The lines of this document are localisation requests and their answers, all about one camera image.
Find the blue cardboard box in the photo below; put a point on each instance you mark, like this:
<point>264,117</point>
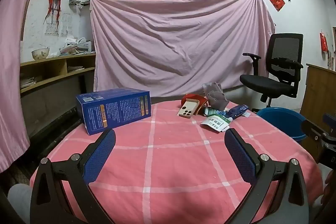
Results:
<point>118,111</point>

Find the wooden shelf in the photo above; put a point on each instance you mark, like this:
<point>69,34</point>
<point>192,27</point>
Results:
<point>39,63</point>

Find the person's left leg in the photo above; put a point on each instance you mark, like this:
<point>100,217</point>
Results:
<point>19,203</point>

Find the wooden cabinet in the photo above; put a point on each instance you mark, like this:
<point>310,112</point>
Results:
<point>317,98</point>

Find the printed plastic wrapper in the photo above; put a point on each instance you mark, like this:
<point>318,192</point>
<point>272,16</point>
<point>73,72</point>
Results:
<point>210,110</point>

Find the red hanging ornament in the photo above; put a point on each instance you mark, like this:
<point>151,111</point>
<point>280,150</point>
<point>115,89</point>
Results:
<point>324,43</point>

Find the white green packet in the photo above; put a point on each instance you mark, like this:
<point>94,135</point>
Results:
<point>216,123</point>

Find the blue plastic basin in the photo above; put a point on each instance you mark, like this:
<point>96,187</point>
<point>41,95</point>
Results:
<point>278,121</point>

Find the blue plastic wrapper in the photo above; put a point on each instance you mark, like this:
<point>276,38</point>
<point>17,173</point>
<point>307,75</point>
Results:
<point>237,109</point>

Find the pink checked tablecloth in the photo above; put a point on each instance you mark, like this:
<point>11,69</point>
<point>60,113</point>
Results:
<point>170,155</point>

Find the red carton with window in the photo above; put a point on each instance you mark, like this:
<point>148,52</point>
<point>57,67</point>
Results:
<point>193,96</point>

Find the pink curtain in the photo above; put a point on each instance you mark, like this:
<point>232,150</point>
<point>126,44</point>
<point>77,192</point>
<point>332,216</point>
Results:
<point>13,82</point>

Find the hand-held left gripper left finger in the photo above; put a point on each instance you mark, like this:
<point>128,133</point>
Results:
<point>101,155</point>

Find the black office chair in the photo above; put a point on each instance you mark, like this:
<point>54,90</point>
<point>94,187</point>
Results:
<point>265,83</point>

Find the beige phone case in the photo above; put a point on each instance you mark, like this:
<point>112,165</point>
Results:
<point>187,108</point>

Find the pile of newspapers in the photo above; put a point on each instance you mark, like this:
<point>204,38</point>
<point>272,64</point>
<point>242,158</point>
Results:
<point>76,48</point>

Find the person's right hand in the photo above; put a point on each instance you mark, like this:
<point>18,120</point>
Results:
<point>331,187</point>

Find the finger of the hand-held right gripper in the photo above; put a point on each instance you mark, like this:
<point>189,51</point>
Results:
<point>311,129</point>

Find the printed wall paper sheets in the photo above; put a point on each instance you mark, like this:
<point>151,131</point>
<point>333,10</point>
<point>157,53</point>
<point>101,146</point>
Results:
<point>65,24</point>

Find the pink hanging sheet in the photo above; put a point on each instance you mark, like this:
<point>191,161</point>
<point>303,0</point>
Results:
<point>170,43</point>

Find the stack of papers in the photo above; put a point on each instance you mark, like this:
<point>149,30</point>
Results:
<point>27,82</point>
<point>76,68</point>

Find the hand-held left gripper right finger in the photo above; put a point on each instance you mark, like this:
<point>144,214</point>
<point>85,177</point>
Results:
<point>240,155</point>

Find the ceramic bowl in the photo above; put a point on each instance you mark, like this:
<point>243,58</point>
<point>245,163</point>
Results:
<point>40,54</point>

